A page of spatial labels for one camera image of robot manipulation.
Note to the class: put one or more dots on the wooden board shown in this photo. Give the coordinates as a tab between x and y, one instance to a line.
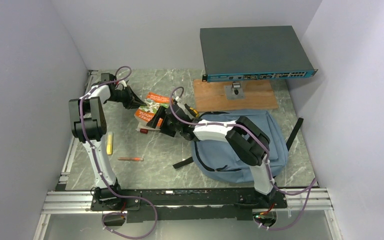
210	96

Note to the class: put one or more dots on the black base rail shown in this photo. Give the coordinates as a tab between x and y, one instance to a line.
188	204

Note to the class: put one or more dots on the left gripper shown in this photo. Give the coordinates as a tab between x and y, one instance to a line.
133	101

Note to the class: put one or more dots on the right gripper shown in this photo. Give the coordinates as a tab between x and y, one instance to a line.
161	113

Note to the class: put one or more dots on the yellow highlighter marker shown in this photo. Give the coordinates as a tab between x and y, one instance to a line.
109	143

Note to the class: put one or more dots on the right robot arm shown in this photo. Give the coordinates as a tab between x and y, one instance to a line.
263	180

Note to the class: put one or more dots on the orange green treehouse book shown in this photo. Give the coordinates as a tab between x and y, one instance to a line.
144	113

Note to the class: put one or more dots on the metal stand mount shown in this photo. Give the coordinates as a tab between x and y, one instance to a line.
234	91

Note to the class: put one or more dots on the orange pen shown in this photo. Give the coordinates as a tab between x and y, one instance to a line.
131	159

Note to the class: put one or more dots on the blue student backpack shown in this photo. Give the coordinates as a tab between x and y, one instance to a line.
229	154

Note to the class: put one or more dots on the red white glue stick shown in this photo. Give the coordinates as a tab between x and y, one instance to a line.
143	131

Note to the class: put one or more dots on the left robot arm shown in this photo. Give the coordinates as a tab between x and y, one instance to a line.
88	125

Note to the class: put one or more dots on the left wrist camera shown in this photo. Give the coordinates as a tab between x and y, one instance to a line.
121	84

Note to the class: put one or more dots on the grey network switch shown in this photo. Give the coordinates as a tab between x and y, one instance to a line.
253	53

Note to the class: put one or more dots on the yellow black screwdriver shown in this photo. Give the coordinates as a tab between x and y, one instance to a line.
193	112

